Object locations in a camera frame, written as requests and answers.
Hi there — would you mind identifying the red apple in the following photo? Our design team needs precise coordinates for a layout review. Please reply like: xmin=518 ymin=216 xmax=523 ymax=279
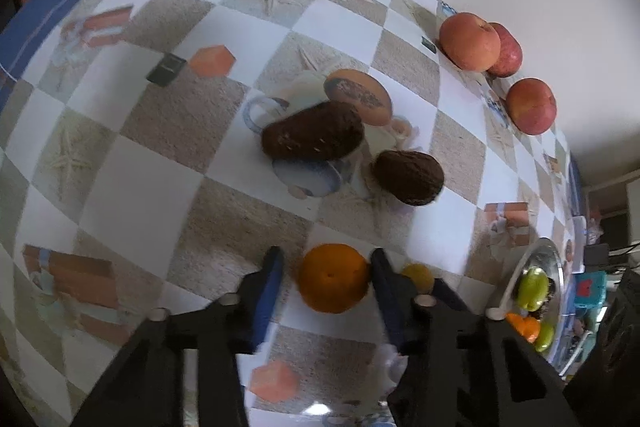
xmin=439 ymin=13 xmax=501 ymax=72
xmin=506 ymin=78 xmax=557 ymax=136
xmin=487 ymin=23 xmax=524 ymax=78

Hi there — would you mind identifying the round metal plate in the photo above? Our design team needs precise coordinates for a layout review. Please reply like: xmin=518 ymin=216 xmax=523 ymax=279
xmin=497 ymin=237 xmax=567 ymax=364

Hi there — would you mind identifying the green mango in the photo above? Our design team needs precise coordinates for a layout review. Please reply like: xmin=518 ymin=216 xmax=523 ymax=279
xmin=534 ymin=322 xmax=556 ymax=353
xmin=516 ymin=268 xmax=550 ymax=312

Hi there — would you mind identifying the teal box with red mark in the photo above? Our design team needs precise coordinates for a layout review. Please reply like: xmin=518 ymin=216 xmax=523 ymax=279
xmin=574 ymin=271 xmax=608 ymax=309

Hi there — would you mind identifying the small tan longan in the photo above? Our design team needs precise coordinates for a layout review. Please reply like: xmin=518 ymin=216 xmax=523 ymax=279
xmin=401 ymin=263 xmax=436 ymax=294

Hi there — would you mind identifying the orange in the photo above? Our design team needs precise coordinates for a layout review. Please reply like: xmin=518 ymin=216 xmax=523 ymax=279
xmin=506 ymin=313 xmax=542 ymax=343
xmin=299 ymin=243 xmax=372 ymax=313

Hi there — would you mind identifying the dark bulky object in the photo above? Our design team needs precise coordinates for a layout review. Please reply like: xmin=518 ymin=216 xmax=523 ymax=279
xmin=564 ymin=267 xmax=640 ymax=427

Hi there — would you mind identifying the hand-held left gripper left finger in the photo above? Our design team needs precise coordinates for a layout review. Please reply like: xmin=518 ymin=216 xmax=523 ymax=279
xmin=70 ymin=246 xmax=286 ymax=427

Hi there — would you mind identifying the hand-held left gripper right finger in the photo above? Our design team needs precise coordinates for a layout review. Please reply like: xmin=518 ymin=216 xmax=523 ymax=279
xmin=370 ymin=248 xmax=581 ymax=427

